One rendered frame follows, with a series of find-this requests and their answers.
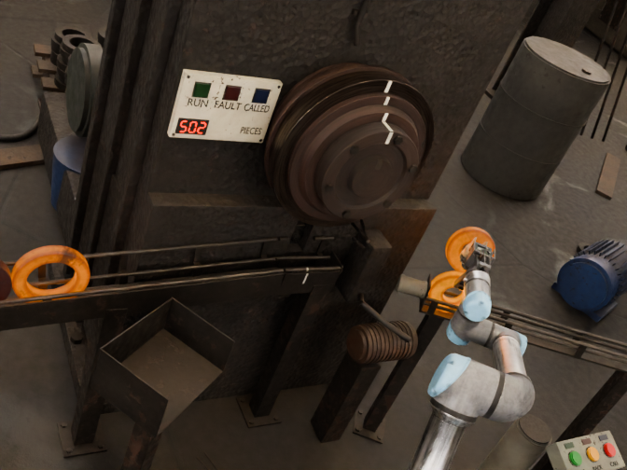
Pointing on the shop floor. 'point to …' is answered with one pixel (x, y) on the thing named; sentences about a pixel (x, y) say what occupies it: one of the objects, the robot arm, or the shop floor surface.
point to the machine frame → (123, 104)
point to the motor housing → (359, 374)
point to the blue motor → (594, 278)
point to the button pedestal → (559, 458)
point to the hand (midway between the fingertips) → (473, 245)
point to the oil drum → (534, 117)
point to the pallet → (61, 56)
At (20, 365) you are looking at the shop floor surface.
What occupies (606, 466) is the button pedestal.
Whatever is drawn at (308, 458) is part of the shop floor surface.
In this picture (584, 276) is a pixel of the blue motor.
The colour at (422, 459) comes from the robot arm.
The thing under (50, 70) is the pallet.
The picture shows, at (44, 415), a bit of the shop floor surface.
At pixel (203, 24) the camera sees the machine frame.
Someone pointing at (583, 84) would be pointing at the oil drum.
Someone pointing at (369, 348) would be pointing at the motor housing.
